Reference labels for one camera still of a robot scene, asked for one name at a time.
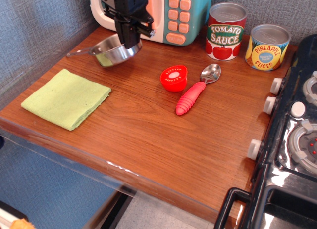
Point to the white stove knob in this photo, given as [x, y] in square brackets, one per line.
[253, 149]
[269, 104]
[275, 86]

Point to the small stainless steel pot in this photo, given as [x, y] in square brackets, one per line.
[110, 51]

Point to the grey stove burner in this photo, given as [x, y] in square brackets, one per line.
[310, 97]
[302, 145]

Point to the tomato sauce can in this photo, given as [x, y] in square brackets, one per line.
[225, 30]

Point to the teal toy microwave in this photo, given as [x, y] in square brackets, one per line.
[176, 22]

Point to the spoon with pink handle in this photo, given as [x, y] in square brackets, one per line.
[209, 75]

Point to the black oven door handle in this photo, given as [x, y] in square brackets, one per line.
[233, 194]

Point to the black toy stove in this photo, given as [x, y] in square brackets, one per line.
[283, 193]

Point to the pineapple slices can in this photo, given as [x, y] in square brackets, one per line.
[267, 47]

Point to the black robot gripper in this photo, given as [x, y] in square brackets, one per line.
[131, 20]

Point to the green folded cloth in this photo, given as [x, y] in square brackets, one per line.
[66, 99]

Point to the red toy tomato half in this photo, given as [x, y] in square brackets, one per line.
[174, 78]

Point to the white round stove button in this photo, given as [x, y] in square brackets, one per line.
[297, 109]

